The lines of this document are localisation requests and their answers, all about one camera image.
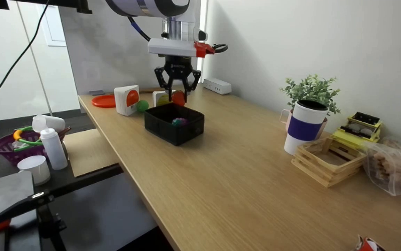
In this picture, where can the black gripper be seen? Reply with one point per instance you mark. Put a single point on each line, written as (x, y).
(177, 68)

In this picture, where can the red strawberry toy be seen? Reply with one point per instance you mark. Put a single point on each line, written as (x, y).
(178, 98)

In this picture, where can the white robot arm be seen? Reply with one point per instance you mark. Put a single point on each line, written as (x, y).
(181, 17)

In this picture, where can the white power strip box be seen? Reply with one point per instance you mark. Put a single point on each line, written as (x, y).
(217, 86)

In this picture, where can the black box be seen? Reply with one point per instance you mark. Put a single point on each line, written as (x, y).
(174, 123)

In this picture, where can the green toy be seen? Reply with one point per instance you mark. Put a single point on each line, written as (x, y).
(141, 107)

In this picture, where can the cardboard sheet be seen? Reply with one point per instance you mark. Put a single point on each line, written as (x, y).
(88, 153)

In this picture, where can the potted plant in pink mug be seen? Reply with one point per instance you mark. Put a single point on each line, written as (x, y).
(312, 89)

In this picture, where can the white bottle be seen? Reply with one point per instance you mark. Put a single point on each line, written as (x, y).
(53, 148)

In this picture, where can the white cup with blue band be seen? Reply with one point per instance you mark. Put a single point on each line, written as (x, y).
(304, 125)

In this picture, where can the white tipped cup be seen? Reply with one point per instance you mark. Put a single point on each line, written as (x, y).
(48, 122)

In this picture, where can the purple basket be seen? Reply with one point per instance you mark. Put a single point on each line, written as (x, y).
(21, 144)

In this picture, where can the white round container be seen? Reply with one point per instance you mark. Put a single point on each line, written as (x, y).
(36, 167)

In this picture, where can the wooden coaster stack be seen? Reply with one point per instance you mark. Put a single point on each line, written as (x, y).
(329, 162)

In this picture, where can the yellow black device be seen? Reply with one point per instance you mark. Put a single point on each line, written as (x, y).
(359, 132)

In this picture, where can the black clamp with orange tip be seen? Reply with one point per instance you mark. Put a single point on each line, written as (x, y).
(63, 183)

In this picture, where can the clear plastic bag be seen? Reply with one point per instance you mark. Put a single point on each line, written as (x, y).
(383, 167)

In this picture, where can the small red white wrapper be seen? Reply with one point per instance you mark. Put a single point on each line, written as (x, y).
(368, 245)

